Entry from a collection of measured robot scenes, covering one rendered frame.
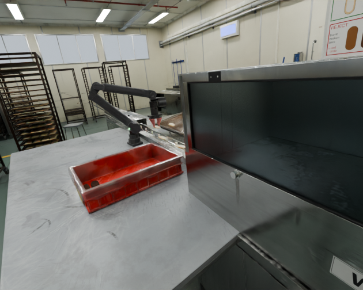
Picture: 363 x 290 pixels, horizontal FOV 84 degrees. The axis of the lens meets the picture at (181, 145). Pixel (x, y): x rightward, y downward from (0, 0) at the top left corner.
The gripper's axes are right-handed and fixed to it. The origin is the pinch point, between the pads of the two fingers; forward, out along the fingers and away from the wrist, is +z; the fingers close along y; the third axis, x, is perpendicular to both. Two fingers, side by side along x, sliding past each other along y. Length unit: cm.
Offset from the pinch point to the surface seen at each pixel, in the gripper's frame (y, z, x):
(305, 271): -23, 8, -129
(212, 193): -23, 4, -97
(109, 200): -53, 9, -67
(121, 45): 196, -159, 698
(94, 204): -59, 8, -68
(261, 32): 371, -106, 200
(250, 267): -23, 22, -113
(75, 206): -66, 11, -59
